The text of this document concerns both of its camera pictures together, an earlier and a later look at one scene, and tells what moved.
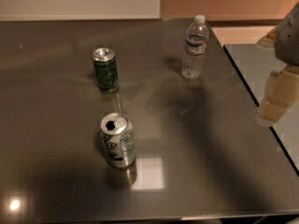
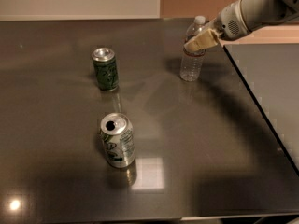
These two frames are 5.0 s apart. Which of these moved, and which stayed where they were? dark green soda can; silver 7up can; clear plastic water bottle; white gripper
Moved: white gripper
Stayed: clear plastic water bottle; silver 7up can; dark green soda can
